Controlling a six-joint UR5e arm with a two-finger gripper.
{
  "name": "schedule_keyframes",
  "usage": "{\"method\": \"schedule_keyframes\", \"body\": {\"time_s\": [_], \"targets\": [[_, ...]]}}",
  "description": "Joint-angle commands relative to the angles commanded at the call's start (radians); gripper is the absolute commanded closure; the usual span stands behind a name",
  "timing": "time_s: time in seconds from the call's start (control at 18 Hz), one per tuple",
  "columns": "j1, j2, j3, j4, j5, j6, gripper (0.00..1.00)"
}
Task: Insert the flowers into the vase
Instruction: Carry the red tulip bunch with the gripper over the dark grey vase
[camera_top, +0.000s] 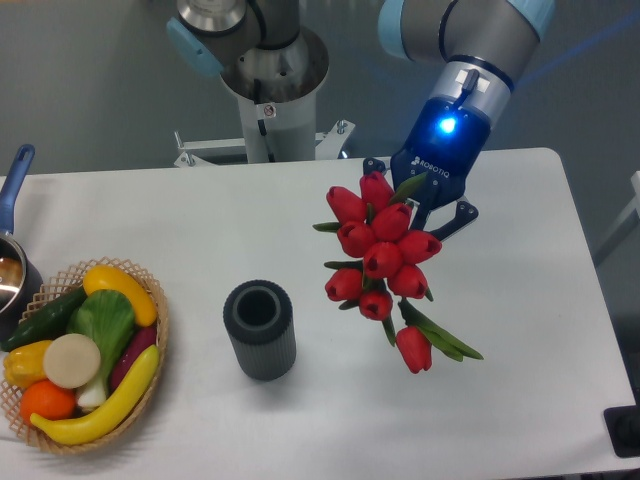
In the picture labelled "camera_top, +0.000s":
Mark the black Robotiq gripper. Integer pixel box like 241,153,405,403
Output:
362,98,491,242

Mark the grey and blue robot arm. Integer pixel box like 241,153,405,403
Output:
166,1,555,240

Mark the purple sweet potato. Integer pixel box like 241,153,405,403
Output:
109,325,157,392

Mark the red tulip bouquet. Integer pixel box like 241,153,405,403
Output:
313,171,483,374

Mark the yellow banana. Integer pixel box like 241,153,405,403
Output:
30,345,160,446

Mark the dark grey ribbed vase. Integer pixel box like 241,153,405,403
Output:
223,280,297,381

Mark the blue handled saucepan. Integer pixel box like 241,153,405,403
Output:
1,144,42,341

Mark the green bok choy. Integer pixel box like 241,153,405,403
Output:
66,290,135,412

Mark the yellow squash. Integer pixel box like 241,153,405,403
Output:
82,265,157,327

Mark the beige round disc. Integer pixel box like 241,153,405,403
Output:
43,333,101,389

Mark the yellow bell pepper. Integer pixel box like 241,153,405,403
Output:
3,340,53,389

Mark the orange fruit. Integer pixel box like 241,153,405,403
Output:
20,380,76,424

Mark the white frame at right edge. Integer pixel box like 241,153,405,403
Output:
592,171,639,268

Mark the woven wicker basket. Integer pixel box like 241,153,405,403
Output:
1,257,169,455

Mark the green cucumber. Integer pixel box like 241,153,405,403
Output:
1,287,87,352

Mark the black device at table edge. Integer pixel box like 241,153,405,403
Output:
603,405,639,458

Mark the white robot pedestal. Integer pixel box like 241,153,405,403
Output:
167,20,355,167

